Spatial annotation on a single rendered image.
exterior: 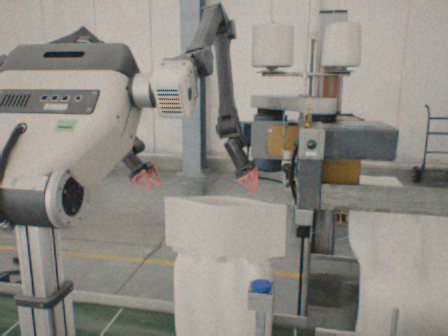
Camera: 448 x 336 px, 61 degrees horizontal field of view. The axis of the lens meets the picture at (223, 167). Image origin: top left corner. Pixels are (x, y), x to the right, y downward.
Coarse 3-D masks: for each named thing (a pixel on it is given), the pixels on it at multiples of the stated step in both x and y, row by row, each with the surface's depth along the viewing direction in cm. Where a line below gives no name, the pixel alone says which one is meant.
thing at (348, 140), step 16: (336, 128) 118; (352, 128) 118; (368, 128) 117; (384, 128) 116; (336, 144) 119; (352, 144) 118; (368, 144) 117; (384, 144) 116; (304, 160) 121; (320, 160) 120; (384, 160) 118; (304, 176) 122; (320, 176) 122; (304, 192) 123; (304, 208) 125
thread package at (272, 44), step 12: (264, 24) 141; (276, 24) 140; (288, 24) 142; (252, 36) 147; (264, 36) 141; (276, 36) 140; (288, 36) 142; (252, 48) 147; (264, 48) 142; (276, 48) 141; (288, 48) 143; (252, 60) 148; (264, 60) 143; (276, 60) 142; (288, 60) 144
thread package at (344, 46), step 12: (336, 24) 138; (348, 24) 137; (324, 36) 144; (336, 36) 138; (348, 36) 137; (360, 36) 140; (324, 48) 144; (336, 48) 139; (348, 48) 138; (360, 48) 141; (324, 60) 143; (336, 60) 139; (348, 60) 138; (360, 60) 142
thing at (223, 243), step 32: (192, 224) 147; (224, 224) 141; (256, 224) 142; (192, 256) 147; (224, 256) 144; (256, 256) 145; (192, 288) 148; (224, 288) 144; (192, 320) 150; (224, 320) 147
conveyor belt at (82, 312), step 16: (0, 304) 192; (80, 304) 192; (0, 320) 179; (16, 320) 179; (80, 320) 179; (96, 320) 179; (112, 320) 179; (128, 320) 179; (144, 320) 179; (160, 320) 179
